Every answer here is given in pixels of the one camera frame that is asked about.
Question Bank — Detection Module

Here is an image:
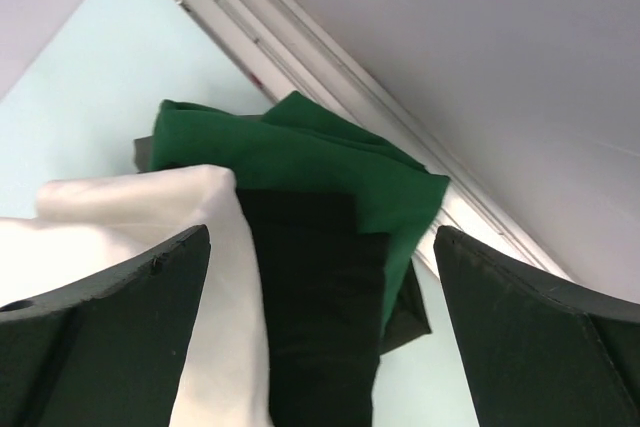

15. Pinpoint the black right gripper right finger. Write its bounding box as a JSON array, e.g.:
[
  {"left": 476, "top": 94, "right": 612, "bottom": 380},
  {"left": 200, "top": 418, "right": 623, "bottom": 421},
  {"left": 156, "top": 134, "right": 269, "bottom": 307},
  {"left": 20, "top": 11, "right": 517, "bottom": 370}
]
[{"left": 434, "top": 226, "right": 639, "bottom": 426}]

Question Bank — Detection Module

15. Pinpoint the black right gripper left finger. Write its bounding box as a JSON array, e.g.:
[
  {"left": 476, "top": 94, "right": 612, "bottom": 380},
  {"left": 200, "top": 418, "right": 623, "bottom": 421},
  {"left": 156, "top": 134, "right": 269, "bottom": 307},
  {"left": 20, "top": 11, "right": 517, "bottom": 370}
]
[{"left": 1, "top": 225, "right": 210, "bottom": 426}]

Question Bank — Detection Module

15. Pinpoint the white floral print t-shirt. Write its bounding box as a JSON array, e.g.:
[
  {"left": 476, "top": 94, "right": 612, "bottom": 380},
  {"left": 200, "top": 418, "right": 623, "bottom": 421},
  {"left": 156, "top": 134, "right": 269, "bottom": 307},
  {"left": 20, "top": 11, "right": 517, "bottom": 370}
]
[{"left": 1, "top": 165, "right": 271, "bottom": 426}]

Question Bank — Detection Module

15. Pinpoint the folded black t-shirt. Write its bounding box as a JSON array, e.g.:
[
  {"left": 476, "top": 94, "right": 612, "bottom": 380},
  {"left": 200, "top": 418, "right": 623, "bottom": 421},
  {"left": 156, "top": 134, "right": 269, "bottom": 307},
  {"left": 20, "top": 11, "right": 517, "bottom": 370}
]
[{"left": 134, "top": 138, "right": 429, "bottom": 426}]

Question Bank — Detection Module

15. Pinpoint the folded green t-shirt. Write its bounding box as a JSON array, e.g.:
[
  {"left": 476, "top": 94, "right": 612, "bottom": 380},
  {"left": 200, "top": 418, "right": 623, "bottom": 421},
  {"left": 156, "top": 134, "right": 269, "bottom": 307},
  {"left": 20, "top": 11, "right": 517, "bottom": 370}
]
[{"left": 150, "top": 92, "right": 449, "bottom": 320}]

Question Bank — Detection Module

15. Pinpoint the right side aluminium rail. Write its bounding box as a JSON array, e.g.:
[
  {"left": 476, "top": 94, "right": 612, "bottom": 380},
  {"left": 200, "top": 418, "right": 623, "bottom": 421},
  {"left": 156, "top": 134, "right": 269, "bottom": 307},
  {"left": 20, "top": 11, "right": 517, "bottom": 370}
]
[{"left": 174, "top": 0, "right": 571, "bottom": 279}]

